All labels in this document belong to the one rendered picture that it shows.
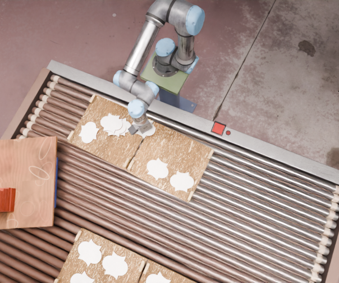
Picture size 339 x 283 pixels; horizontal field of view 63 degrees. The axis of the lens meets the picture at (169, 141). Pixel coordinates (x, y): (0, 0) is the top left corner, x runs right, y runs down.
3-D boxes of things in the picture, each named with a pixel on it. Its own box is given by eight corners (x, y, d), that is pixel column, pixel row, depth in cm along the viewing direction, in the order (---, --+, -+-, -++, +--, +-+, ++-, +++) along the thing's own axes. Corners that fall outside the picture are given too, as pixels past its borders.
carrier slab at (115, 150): (96, 95, 181) (95, 94, 179) (152, 120, 175) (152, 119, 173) (68, 142, 173) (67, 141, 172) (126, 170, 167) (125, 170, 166)
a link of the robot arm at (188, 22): (178, 52, 176) (178, -10, 123) (199, 63, 174) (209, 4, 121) (169, 68, 174) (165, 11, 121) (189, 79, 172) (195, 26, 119)
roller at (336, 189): (55, 76, 190) (52, 72, 186) (342, 188, 164) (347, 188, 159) (52, 82, 189) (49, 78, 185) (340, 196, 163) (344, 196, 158)
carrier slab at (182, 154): (154, 122, 174) (154, 121, 173) (214, 150, 168) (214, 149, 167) (127, 171, 167) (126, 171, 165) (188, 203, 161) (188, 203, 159)
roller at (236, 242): (18, 141, 179) (13, 139, 175) (319, 273, 153) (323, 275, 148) (14, 148, 178) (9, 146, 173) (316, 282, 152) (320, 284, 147)
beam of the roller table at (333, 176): (55, 63, 195) (51, 59, 189) (354, 179, 167) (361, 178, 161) (49, 73, 193) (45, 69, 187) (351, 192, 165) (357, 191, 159)
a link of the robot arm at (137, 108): (147, 102, 128) (137, 117, 126) (150, 110, 138) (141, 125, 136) (133, 94, 129) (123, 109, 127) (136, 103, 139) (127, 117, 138)
